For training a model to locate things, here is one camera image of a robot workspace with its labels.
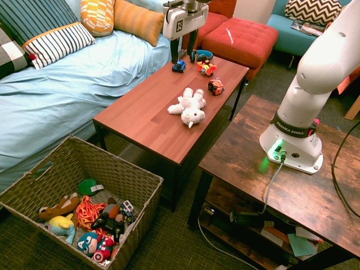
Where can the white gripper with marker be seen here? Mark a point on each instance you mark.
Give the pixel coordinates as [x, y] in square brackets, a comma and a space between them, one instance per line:
[182, 21]

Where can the white stuffed toy animal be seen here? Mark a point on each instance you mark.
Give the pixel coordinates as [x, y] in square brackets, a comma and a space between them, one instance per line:
[189, 107]

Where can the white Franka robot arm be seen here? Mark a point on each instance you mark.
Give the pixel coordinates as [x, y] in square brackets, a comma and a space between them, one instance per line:
[315, 73]

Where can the blue toy car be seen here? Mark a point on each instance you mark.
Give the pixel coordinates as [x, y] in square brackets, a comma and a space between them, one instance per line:
[179, 66]

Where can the orange red toy vehicle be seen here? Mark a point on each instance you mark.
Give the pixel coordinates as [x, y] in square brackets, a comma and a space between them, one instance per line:
[206, 68]

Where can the red black toy truck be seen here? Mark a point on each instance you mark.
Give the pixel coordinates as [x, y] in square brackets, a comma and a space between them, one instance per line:
[215, 87]

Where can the green round toy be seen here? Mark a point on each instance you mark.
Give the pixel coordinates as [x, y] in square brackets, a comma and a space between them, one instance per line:
[87, 187]

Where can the small toy truck blue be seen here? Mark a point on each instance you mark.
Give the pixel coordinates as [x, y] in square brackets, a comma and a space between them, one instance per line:
[127, 209]

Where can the brown grey plush toy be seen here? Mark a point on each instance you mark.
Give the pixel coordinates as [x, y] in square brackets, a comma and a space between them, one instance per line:
[112, 209]

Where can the woven wicker basket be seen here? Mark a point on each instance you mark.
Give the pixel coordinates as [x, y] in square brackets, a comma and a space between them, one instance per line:
[81, 202]

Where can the brown plush dog toy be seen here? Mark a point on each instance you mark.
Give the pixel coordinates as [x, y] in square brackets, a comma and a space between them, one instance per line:
[60, 207]

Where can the yellow blue plush toy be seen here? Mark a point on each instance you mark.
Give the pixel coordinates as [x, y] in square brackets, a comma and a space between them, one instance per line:
[62, 226]

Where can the Captain America plush toy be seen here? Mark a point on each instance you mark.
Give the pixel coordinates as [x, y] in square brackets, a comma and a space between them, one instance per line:
[94, 244]

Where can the blue headphones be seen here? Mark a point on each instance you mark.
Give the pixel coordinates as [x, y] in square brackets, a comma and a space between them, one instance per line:
[204, 55]

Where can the red armchair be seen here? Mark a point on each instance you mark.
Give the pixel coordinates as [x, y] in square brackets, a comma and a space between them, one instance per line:
[213, 19]

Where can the orange striped pillow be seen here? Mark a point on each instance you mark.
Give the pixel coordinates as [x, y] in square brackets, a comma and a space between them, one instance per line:
[137, 22]

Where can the red tufted ottoman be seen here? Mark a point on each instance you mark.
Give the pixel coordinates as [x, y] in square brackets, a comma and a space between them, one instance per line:
[239, 39]

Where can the reddish wooden coffee table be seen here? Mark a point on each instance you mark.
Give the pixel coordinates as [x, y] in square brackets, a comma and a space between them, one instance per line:
[171, 109]

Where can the orange white patterned pillow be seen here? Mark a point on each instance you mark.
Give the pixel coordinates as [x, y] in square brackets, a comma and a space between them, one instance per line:
[97, 17]

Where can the teal blue couch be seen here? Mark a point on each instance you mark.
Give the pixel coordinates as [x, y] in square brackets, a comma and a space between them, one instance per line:
[292, 33]

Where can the light blue covered sofa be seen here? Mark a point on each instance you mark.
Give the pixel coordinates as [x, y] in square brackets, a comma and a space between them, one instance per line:
[70, 84]

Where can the magazines stack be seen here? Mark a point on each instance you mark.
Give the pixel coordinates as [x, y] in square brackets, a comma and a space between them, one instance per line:
[305, 28]

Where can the navy white striped pillow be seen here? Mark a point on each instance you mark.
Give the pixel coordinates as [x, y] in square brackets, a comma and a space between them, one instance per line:
[57, 45]

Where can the chevron black white pillow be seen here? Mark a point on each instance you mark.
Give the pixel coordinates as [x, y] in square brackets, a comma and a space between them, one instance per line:
[312, 11]

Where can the dark teal striped cushion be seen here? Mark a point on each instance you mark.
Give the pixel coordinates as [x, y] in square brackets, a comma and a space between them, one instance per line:
[36, 18]

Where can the dark rustic wooden table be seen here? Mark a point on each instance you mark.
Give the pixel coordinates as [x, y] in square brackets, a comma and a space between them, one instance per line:
[284, 180]

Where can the black white checkered pillow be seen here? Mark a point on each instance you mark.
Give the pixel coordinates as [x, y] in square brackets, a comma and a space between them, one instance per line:
[11, 56]

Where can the orange flame pattern plush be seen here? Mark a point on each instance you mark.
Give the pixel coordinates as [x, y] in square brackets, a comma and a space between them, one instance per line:
[87, 212]

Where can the black game controller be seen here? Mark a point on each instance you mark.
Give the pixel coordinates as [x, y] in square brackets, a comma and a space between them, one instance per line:
[108, 225]

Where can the green paper note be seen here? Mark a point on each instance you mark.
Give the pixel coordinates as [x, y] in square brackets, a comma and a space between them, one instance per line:
[300, 244]

